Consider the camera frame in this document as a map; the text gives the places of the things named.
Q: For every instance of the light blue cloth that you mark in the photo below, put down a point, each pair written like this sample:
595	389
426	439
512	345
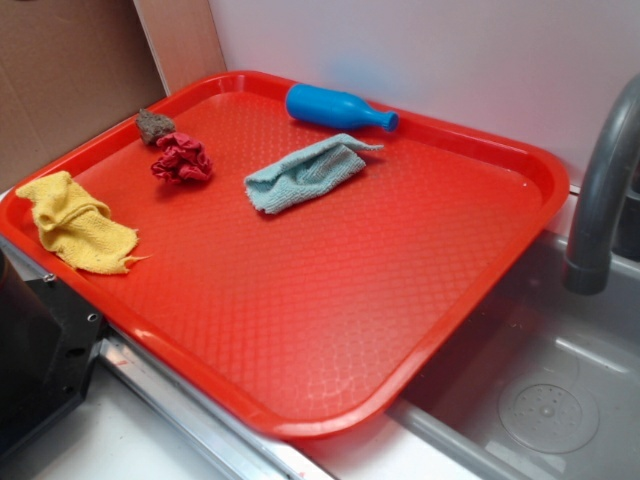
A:
307	174

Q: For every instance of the red plastic tray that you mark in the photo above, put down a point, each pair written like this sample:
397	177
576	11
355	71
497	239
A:
308	322

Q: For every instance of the yellow cloth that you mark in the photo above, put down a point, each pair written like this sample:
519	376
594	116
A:
77	227

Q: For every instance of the crumpled red cloth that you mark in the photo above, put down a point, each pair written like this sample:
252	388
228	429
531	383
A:
183	158

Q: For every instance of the grey faucet spout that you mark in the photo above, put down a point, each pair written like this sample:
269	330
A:
606	218

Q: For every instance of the brown grey sponge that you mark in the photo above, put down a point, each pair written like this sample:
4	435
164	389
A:
153	126

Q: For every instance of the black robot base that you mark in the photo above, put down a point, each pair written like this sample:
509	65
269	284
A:
50	338

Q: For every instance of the grey plastic sink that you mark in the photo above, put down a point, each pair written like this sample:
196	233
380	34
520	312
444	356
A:
537	382

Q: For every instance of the brown cardboard panel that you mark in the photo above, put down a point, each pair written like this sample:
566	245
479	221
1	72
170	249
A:
72	69

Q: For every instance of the blue plastic bottle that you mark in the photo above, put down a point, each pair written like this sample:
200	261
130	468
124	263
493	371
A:
335	109

